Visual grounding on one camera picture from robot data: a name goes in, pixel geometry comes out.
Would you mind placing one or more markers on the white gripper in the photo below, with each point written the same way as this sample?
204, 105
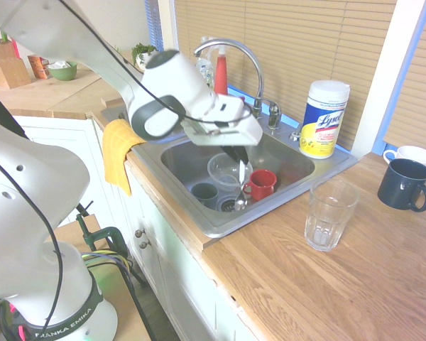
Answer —
241, 133

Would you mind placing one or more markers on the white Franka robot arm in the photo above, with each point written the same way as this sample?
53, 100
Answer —
32, 199

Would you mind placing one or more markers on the stainless steel double sink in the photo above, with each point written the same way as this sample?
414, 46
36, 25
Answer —
294, 167

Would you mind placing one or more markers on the clear plastic bowl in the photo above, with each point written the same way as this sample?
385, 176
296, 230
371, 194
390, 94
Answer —
222, 168

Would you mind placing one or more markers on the red enamel mug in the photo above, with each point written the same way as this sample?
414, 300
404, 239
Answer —
261, 192

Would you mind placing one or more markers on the grey plastic mug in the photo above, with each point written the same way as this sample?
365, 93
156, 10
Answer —
204, 193

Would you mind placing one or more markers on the round metal drain strainer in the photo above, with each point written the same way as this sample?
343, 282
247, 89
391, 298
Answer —
228, 205

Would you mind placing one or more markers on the chrome side sprayer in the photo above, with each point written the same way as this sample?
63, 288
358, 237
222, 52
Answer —
274, 115

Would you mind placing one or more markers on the red squeeze bottle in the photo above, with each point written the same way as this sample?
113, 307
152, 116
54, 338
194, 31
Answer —
221, 78

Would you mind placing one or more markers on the clear dish soap bottle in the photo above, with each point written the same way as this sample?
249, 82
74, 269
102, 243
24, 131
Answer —
203, 70

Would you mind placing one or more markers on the Lysol wipes canister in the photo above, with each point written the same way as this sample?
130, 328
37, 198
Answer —
323, 120

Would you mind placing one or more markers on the chrome gooseneck faucet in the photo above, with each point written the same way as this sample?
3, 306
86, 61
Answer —
234, 44

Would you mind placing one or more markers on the yellow dish cloth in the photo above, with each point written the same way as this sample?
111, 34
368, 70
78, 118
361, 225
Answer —
117, 156

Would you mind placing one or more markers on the clear drinking glass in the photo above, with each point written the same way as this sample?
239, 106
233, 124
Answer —
326, 231

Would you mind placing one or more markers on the round metal cabinet knob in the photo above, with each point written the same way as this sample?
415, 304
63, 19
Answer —
144, 244
139, 233

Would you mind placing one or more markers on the wide beige window blinds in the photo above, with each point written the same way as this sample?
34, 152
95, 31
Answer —
305, 42

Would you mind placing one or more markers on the leafy plant in white pot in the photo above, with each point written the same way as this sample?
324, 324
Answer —
142, 49

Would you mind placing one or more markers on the green metal clamp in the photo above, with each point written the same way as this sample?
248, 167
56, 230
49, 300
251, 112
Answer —
103, 234

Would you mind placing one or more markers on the white kitchen cabinet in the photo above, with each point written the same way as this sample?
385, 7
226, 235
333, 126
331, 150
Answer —
74, 160

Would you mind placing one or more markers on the navy blue mug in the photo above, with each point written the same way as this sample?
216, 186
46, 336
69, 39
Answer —
401, 192

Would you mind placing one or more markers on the white ceramic mug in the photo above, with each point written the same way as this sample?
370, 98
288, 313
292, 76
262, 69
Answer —
415, 153

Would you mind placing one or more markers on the green bowl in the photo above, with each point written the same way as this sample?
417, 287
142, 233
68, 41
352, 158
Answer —
64, 74

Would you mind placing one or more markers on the light wooden board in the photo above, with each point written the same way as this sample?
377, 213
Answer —
57, 90

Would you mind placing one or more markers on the narrow beige window blinds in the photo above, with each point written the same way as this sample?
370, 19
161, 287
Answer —
422, 71

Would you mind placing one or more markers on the orange cardboard box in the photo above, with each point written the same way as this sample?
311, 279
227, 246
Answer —
37, 67

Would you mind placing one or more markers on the wooden knife block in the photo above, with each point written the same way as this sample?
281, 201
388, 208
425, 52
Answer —
10, 71

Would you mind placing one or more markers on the red camera mount plate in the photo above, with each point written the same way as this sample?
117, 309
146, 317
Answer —
240, 97

